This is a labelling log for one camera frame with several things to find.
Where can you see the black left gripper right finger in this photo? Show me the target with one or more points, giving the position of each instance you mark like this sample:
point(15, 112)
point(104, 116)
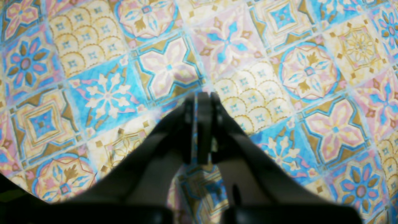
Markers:
point(258, 190)

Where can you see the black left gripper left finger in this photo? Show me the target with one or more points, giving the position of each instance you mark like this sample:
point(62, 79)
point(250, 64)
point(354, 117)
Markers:
point(136, 191)

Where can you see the patterned tablecloth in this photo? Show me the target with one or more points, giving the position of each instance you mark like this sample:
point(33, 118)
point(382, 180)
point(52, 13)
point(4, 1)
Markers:
point(312, 82)

